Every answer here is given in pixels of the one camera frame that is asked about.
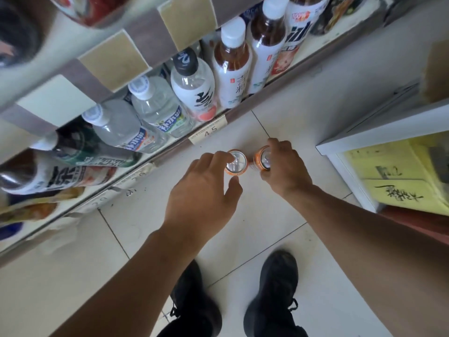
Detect person's right hand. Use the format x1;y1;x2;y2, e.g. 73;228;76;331
259;138;313;202

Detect person's left hand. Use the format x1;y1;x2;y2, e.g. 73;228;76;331
163;150;244;257

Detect tall orange striped can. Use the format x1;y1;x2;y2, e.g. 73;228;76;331
224;149;249;176
253;145;273;171

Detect white shelving unit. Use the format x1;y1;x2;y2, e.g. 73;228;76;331
315;98;449;214

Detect person's right forearm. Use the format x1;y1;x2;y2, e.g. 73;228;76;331
284;185;449;337

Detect person's left forearm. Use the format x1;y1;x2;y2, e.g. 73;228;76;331
51;227;211;337

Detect person's left shoe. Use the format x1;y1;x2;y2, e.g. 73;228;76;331
170;260;223;337

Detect person's shoe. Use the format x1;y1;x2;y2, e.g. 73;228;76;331
244;250;299;337
170;260;223;337

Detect person's right shoe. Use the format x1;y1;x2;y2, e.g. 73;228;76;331
244;250;299;337

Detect person's dark grey trousers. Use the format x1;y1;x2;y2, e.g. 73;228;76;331
157;317;309;337

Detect yellow flat box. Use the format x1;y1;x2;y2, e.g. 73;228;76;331
338;131;449;216

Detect rows of small bottles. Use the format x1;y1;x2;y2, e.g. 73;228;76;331
0;0;369;242

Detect red flat box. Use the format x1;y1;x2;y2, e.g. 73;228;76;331
378;206;449;246

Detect group of capped tea bottles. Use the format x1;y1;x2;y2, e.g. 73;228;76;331
0;0;130;67

